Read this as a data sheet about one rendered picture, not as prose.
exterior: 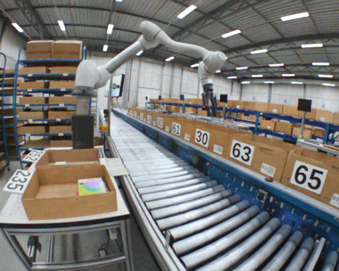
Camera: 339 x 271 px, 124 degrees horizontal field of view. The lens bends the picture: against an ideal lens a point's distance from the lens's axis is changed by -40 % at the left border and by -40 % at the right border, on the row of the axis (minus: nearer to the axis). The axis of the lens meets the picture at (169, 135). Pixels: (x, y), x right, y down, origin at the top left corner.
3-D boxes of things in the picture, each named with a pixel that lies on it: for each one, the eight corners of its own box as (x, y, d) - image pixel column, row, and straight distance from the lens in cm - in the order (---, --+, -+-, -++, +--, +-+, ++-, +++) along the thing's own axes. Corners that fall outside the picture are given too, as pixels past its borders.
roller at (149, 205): (140, 209, 76) (140, 200, 73) (220, 189, 102) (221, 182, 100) (143, 215, 73) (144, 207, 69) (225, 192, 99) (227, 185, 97)
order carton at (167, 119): (155, 128, 196) (156, 114, 194) (175, 128, 209) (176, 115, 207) (169, 134, 161) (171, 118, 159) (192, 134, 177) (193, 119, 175)
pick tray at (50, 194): (39, 185, 94) (35, 168, 90) (105, 179, 91) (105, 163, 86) (27, 221, 72) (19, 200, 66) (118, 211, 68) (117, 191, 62)
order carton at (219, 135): (190, 143, 129) (192, 123, 126) (215, 142, 148) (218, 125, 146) (225, 159, 102) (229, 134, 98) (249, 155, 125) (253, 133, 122)
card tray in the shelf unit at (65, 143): (50, 147, 240) (49, 140, 237) (55, 141, 268) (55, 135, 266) (76, 147, 230) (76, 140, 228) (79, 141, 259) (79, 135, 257)
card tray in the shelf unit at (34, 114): (18, 119, 250) (18, 112, 249) (27, 116, 277) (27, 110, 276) (43, 119, 233) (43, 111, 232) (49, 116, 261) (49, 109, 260)
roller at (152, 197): (136, 201, 81) (136, 193, 78) (213, 184, 106) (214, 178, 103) (139, 207, 77) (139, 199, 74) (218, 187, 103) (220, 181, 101)
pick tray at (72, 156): (48, 163, 122) (47, 149, 119) (99, 161, 117) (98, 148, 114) (37, 182, 98) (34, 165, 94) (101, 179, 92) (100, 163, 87)
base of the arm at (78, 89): (71, 92, 116) (72, 84, 116) (72, 93, 138) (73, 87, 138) (96, 94, 116) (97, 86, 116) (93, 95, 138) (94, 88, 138)
